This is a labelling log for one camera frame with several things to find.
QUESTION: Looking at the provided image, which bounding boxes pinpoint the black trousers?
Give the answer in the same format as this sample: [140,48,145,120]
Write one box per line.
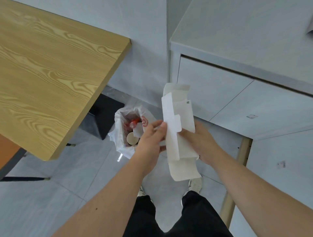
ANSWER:
[122,190,233,237]

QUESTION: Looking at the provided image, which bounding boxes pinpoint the white cabinet with drawers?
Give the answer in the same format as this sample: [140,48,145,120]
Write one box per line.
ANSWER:
[169,0,313,141]

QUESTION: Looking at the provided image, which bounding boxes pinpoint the person's left forearm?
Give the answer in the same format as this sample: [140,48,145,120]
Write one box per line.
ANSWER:
[52,156,150,237]

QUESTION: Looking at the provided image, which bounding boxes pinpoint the white right shoe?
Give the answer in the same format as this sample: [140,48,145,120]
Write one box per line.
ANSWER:
[187,174,203,195]

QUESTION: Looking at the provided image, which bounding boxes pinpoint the person's right forearm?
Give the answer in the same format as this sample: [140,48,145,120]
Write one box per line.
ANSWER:
[207,151,313,237]

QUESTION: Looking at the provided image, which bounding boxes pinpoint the brown paper cup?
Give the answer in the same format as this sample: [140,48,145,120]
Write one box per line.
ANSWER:
[126,132,140,146]

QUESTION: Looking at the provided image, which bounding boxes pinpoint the white plastic trash bag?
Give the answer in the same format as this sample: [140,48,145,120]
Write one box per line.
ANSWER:
[108,98,158,160]

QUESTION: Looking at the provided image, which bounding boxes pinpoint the black metal table leg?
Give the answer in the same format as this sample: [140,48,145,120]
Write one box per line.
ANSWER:
[0,148,51,182]

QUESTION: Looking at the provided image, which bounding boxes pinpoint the beige wooden leg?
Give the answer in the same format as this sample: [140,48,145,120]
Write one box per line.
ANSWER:
[220,137,253,229]

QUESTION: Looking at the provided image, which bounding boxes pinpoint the white cardboard carton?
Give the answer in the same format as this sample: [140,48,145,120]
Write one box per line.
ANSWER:
[161,83,202,182]

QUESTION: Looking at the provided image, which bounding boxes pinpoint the orange panel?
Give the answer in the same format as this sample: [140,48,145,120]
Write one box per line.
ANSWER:
[0,135,21,171]

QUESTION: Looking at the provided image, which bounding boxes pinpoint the person's right hand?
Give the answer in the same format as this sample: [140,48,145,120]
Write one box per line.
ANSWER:
[180,121,222,167]

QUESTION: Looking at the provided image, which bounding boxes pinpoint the person's left hand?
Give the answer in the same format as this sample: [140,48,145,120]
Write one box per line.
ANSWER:
[133,120,168,178]

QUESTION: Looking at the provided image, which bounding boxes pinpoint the black trash bin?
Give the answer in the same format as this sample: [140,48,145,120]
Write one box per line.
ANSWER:
[89,94,126,140]

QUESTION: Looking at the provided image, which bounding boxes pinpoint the red plastic wrapper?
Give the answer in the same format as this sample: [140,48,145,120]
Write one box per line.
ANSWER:
[123,117,142,132]

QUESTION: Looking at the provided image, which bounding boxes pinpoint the light wooden table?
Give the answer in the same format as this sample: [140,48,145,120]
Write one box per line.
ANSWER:
[0,0,132,161]

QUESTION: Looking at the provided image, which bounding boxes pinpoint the white paper scrap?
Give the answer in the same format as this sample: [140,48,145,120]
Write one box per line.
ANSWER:
[133,122,147,138]

